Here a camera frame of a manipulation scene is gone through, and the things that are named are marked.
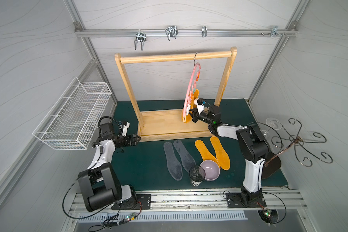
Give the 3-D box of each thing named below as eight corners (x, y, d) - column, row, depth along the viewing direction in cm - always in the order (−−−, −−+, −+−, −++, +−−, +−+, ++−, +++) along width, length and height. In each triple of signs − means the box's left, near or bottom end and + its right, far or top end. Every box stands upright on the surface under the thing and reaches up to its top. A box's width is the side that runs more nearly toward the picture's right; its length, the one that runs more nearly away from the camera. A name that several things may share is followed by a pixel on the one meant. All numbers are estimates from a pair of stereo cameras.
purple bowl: (201, 182, 81) (202, 179, 77) (199, 163, 88) (200, 160, 84) (219, 182, 81) (221, 179, 77) (216, 163, 88) (218, 160, 84)
